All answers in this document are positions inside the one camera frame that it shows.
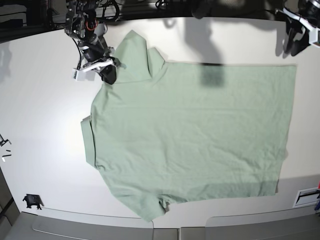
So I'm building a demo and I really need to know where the small black metal bracket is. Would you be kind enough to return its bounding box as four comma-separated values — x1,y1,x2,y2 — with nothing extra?
0,135,12,147

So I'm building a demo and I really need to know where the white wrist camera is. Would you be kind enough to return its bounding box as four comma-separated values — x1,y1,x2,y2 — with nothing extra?
308,28,320,48
72,68,96,82

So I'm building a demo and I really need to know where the light green T-shirt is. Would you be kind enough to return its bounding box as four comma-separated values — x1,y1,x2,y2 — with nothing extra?
81,31,297,222

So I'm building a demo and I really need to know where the black clamp bracket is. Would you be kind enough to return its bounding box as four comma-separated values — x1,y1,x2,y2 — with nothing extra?
22,194,45,210

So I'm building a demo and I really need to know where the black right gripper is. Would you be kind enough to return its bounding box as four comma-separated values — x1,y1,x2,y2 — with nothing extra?
77,40,117,85

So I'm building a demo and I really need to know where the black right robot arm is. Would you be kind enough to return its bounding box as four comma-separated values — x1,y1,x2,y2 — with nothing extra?
64,0,120,85

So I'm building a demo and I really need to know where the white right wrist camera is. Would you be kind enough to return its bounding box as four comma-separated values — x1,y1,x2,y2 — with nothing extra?
72,68,96,82

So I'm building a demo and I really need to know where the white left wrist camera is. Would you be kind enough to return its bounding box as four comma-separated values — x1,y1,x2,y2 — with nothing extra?
308,28,320,48

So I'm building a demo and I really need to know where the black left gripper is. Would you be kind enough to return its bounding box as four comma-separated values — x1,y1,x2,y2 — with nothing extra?
276,0,320,57

